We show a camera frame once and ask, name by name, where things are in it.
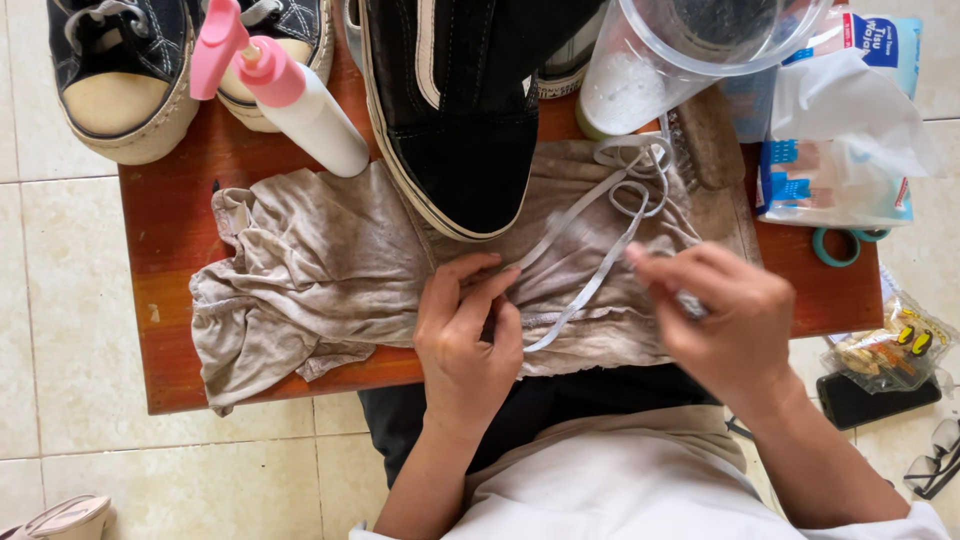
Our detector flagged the person's left hand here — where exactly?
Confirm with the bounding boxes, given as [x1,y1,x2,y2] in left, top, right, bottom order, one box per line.
[412,252,526,444]

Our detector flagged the person's right hand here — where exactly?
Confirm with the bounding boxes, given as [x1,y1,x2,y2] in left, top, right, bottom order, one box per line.
[622,240,800,412]

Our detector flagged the white shoelace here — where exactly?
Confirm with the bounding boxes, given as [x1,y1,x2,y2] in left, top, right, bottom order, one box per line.
[513,131,710,354]

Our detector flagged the wooden scrubbing brush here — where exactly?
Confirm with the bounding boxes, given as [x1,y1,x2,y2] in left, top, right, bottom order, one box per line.
[663,86,747,192]

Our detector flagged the clear plastic jug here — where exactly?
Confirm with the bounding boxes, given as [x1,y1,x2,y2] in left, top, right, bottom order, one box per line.
[576,0,834,141]

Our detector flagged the person's black trousers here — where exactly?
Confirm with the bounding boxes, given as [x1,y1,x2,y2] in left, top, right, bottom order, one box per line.
[358,363,721,489]

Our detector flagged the grey white sneaker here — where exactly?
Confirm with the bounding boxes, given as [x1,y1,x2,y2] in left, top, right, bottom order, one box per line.
[536,15,609,100]

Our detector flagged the person's white shirt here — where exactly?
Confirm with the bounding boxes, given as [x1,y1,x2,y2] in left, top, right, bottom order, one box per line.
[348,405,954,540]

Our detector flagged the opened tissue pack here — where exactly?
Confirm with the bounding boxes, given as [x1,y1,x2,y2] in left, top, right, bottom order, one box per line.
[753,7,942,230]

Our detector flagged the clear snack packet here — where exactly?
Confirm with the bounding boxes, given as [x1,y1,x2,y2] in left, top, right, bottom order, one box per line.
[821,292,960,396]

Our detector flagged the black phone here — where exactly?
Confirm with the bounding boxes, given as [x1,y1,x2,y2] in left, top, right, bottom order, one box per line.
[816,371,942,431]

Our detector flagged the black sneaker with white stripe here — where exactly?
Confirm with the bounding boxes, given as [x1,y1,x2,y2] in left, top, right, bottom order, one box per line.
[358,0,609,243]

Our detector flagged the black framed eyeglasses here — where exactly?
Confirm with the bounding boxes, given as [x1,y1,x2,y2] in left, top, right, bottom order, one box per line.
[903,418,960,501]

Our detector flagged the dirty grey cloth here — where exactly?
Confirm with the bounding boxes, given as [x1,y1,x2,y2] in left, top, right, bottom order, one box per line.
[189,138,762,416]

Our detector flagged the white bottle with pink pump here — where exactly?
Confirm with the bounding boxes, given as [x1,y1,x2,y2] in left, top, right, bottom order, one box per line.
[189,0,370,179]

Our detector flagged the black canvas sneaker cream toe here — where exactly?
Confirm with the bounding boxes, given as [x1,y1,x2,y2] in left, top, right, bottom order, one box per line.
[198,0,335,134]
[46,0,202,166]

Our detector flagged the beige sandal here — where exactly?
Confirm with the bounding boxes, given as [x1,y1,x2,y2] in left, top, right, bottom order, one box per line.
[0,495,117,540]

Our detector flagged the teal handled scissors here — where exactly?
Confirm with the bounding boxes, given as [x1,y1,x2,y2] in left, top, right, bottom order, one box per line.
[812,225,892,269]

